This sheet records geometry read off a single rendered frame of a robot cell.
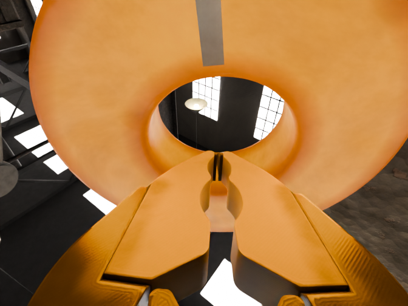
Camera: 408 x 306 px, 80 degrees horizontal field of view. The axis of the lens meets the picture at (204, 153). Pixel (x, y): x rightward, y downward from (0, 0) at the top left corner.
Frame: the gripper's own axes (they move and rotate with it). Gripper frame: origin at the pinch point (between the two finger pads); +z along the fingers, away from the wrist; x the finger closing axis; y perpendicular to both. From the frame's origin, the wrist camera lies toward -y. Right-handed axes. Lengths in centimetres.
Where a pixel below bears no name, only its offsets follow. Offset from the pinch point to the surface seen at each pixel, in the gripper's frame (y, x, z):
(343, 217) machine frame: 24.3, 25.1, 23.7
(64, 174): 498, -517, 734
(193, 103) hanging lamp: 188, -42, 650
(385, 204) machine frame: 18.1, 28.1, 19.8
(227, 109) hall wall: 249, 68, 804
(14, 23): 1, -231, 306
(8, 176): 124, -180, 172
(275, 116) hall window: 229, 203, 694
